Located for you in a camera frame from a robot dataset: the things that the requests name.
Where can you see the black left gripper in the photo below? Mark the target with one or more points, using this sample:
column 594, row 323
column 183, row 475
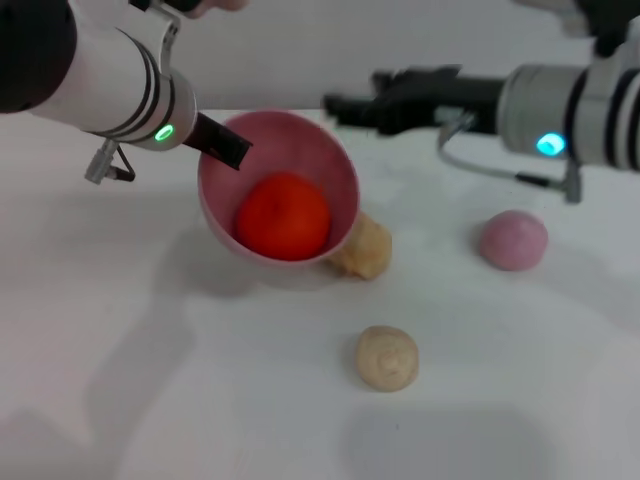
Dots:
column 197, row 132

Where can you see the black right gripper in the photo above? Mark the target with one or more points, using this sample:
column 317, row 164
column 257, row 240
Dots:
column 450, row 97

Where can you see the pink plastic bowl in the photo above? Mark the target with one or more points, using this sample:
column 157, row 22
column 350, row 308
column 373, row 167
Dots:
column 300, row 150

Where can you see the orange toy fruit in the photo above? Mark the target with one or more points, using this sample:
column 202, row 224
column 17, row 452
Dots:
column 282, row 217

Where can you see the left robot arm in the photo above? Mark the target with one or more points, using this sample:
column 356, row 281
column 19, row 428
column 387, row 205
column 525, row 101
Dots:
column 90, row 75

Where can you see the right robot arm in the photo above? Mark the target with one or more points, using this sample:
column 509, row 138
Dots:
column 585, row 110

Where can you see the long golden bread loaf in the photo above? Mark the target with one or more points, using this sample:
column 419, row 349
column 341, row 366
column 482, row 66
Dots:
column 367, row 247

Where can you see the pink round bun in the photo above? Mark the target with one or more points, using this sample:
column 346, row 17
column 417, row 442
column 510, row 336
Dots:
column 512, row 240

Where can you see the beige round bun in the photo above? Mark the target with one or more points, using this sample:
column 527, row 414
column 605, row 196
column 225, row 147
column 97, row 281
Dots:
column 386, row 359

